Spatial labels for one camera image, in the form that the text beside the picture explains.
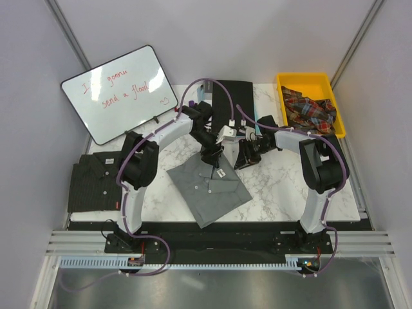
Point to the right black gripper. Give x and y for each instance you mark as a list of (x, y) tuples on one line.
[(244, 156)]

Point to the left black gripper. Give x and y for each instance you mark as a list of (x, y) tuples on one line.
[(211, 154)]

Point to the grey long sleeve shirt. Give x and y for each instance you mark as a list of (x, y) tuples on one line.
[(209, 192)]

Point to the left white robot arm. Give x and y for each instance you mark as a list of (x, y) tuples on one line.
[(139, 163)]

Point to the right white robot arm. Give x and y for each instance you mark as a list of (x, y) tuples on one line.
[(324, 167)]

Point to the black folder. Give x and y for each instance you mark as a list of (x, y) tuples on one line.
[(241, 93)]

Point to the plaid shirt in bin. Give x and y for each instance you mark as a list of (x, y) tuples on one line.
[(317, 116)]

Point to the yellow plastic bin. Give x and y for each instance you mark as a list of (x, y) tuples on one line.
[(314, 86)]

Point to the folded black striped shirt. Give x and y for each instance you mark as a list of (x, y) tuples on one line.
[(93, 184)]

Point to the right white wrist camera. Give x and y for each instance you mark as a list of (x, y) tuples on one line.
[(248, 132)]

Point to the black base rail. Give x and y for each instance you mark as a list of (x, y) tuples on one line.
[(219, 243)]

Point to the white whiteboard black frame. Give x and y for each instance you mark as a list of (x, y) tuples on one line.
[(121, 94)]

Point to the white slotted cable duct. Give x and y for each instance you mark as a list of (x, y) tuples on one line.
[(125, 262)]

